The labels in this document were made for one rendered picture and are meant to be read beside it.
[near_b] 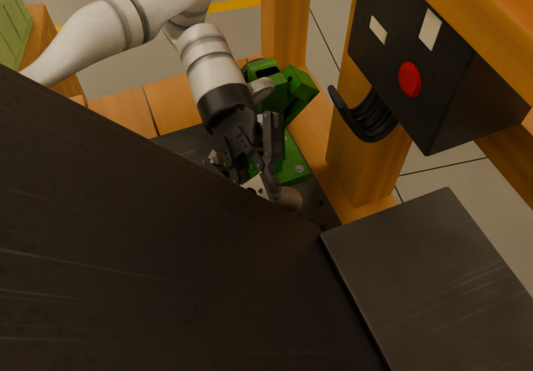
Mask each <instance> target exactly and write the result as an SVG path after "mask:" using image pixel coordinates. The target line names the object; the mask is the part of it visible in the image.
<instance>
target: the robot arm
mask: <svg viewBox="0 0 533 371"><path fill-rule="evenodd" d="M210 2H211V0H99V1H96V2H92V3H90V4H88V5H86V6H84V7H82V8H81V9H80V10H78V11H76V12H75V13H74V14H73V15H72V16H71V17H70V18H69V19H68V20H67V22H66V23H65V24H64V26H63V27H62V28H61V30H60V31H59V32H58V33H57V35H56V37H55V38H54V39H53V41H52V42H51V43H50V44H49V45H48V47H47V48H46V49H45V50H44V51H43V53H42V54H41V55H40V56H39V57H38V58H37V59H36V60H35V61H34V62H33V63H31V64H30V65H28V66H27V67H26V68H25V69H23V70H21V71H19V72H18V73H20V74H22V75H24V76H26V77H28V78H30V79H32V80H34V81H36V82H38V83H40V84H42V85H44V86H46V87H47V88H49V87H51V86H54V85H55V84H57V83H59V82H61V81H63V80H64V79H66V78H69V77H70V76H72V75H74V74H76V73H77V72H79V71H81V70H83V69H85V68H87V67H89V66H90V65H92V64H95V63H97V62H99V61H101V60H103V59H106V58H109V57H110V56H112V55H116V54H119V53H121V52H125V51H127V50H129V49H132V48H135V47H138V46H140V45H142V44H146V43H148V42H150V41H151V40H153V39H155V38H156V36H157V35H158V33H159V31H160V29H162V31H163V33H164V35H165V36H166V38H167V39H168V40H169V41H170V43H171V45H172V46H173V48H174V49H175V50H176V52H177V53H178V54H179V56H180V59H181V61H182V65H183V67H184V70H185V72H186V76H187V78H188V81H189V85H190V91H191V93H192V96H193V98H194V102H195V104H196V106H197V110H198V112H199V114H200V117H201V120H202V123H203V125H204V127H205V129H206V130H207V131H208V133H209V134H210V135H211V145H212V151H211V153H210V154H209V157H208V158H203V159H202V160H201V164H202V166H203V167H204V168H206V169H208V170H211V171H212V172H214V173H216V174H219V175H220V176H222V177H223V178H226V179H228V180H229V181H231V182H234V183H236V184H237V185H239V186H241V185H242V184H244V183H245V182H247V181H249V180H250V176H249V173H248V169H247V168H248V167H249V163H248V160H247V157H250V158H251V161H252V162H253V163H254V165H255V167H256V169H257V170H259V173H258V174H263V176H264V178H265V180H266V183H267V185H268V188H269V190H270V193H271V196H272V197H273V200H278V199H279V198H281V197H282V194H281V192H282V186H281V184H280V182H279V180H278V177H277V175H276V173H275V171H274V164H275V163H276V162H277V161H278V159H281V158H282V156H283V153H282V116H281V114H280V113H275V112H271V111H265V112H263V114H260V113H259V112H258V111H257V110H256V106H257V105H258V104H259V103H260V102H261V101H263V100H264V99H265V98H267V97H268V96H269V95H271V94H272V93H273V92H274V91H275V87H274V84H273V82H272V80H271V78H265V77H262V78H259V79H257V80H255V81H253V82H249V83H246V81H245V79H244V77H243V74H242V72H241V70H240V68H239V67H238V65H237V63H236V61H235V60H234V58H233V56H232V53H231V50H230V48H229V46H228V43H227V41H226V39H225V37H224V34H223V33H222V32H221V30H220V29H219V28H217V27H216V26H215V25H213V24H210V23H205V15H206V14H207V11H208V8H209V4H210ZM262 129H263V140H262V139H261V133H262ZM220 155H222V156H223V158H224V160H222V158H221V156H220ZM236 161H239V162H236ZM224 164H225V165H224Z"/></svg>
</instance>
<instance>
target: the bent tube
mask: <svg viewBox="0 0 533 371"><path fill-rule="evenodd" d="M241 186H242V187H244V188H245V189H248V190H250V191H251V192H253V193H256V194H258V195H259V196H260V197H263V198H265V199H267V200H268V201H271V202H273V203H275V204H276V205H279V206H281V207H283V208H285V209H287V210H289V211H291V212H293V213H294V214H297V213H298V212H299V210H300V209H301V206H302V196H301V194H300V193H299V192H298V191H297V190H296V189H294V188H292V187H288V186H282V192H281V194H282V197H281V198H279V199H278V200H273V197H272V196H271V193H270V190H269V188H268V185H267V183H266V180H265V178H264V176H263V174H257V175H256V176H254V177H253V178H252V179H250V180H249V181H247V182H245V183H244V184H242V185H241Z"/></svg>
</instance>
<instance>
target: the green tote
mask: <svg viewBox="0 0 533 371"><path fill-rule="evenodd" d="M32 26H33V16H32V14H31V15H29V12H28V10H27V9H26V7H25V4H24V3H23V1H22V0H0V63H1V64H3V65H5V66H7V67H8V68H10V69H12V70H14V71H16V72H18V69H19V67H20V64H21V59H22V56H23V54H24V51H25V47H26V44H27V41H28V38H29V34H30V32H31V29H32Z"/></svg>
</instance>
